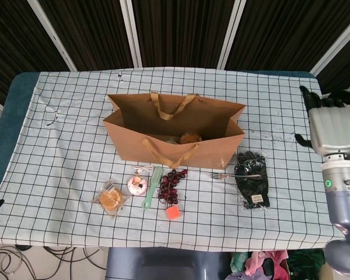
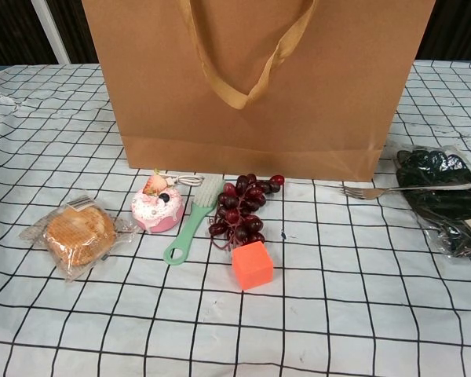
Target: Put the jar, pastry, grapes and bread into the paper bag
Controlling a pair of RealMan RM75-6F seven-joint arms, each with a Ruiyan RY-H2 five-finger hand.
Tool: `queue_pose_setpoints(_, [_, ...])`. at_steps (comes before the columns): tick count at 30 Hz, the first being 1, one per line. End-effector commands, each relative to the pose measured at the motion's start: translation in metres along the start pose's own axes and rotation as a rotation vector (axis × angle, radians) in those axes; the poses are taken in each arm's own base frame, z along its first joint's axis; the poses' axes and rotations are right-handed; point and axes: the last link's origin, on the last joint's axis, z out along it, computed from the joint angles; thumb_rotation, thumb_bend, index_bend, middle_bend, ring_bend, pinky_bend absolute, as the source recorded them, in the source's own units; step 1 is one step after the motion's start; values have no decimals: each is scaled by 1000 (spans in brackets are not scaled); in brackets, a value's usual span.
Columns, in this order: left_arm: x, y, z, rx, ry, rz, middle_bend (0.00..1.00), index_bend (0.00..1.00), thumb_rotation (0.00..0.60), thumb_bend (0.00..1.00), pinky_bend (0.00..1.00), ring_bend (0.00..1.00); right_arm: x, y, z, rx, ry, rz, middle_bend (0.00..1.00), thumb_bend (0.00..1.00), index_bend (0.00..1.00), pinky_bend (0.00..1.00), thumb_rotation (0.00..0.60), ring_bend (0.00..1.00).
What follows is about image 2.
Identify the metal fork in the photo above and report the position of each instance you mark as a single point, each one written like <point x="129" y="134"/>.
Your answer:
<point x="371" y="193"/>

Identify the dark red grape bunch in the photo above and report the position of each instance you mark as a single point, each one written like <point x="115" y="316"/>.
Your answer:
<point x="243" y="212"/>

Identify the packaged black gloves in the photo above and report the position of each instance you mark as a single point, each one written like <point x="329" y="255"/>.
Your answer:
<point x="443" y="212"/>

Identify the orange cube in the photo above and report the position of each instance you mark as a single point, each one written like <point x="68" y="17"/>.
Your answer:
<point x="253" y="267"/>

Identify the brown paper shopping bag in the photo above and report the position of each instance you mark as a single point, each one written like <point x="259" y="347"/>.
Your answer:
<point x="161" y="98"/>

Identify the white checkered tablecloth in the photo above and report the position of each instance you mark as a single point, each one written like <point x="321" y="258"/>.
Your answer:
<point x="141" y="322"/>

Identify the round bun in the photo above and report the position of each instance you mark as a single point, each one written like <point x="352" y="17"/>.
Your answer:
<point x="80" y="235"/>

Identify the pink toy cake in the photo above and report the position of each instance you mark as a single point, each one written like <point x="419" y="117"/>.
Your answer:
<point x="157" y="212"/>

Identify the white partition post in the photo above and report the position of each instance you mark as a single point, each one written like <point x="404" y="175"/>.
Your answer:
<point x="55" y="31"/>

